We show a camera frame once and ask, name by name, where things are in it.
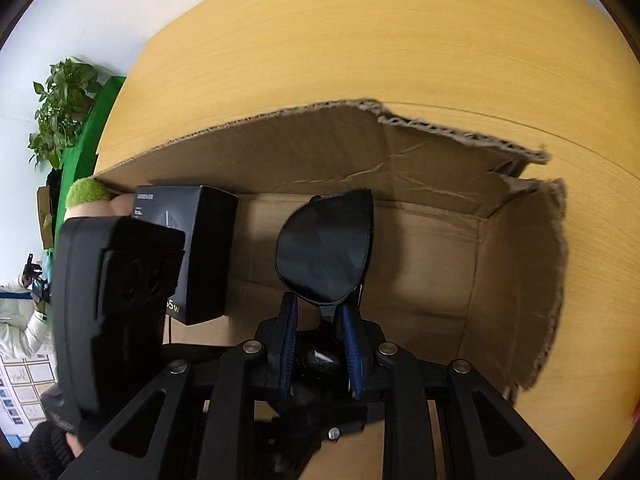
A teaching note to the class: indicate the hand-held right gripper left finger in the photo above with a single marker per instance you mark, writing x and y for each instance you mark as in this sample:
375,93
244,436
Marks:
289,340

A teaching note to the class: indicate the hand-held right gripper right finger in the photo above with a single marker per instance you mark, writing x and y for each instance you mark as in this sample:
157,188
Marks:
352,355

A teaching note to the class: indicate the small black round object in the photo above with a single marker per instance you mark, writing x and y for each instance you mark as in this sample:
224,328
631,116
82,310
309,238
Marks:
325,250

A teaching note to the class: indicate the black glasses case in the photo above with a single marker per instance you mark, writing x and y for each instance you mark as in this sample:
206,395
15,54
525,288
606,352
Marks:
100,310

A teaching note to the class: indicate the cardboard box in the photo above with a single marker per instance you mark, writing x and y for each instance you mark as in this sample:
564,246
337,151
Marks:
425,260

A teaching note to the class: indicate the person's left forearm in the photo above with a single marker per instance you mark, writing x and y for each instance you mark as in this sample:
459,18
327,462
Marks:
47,452

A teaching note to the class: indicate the black rectangular product box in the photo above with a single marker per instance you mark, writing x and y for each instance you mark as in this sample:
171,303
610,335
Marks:
205,260

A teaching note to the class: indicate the brown cardboard piece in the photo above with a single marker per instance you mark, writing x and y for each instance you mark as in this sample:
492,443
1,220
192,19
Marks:
45,217

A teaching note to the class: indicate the pig plush with green hat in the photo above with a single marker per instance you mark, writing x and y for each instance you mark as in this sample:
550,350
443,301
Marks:
85,192

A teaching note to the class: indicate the green cloth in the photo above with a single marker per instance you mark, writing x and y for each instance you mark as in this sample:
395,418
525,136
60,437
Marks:
85,140

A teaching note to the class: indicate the green potted plant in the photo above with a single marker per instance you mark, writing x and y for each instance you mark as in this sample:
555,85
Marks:
62,105

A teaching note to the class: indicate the grid of wall papers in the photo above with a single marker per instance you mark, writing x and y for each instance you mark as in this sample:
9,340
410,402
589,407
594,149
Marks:
22,390

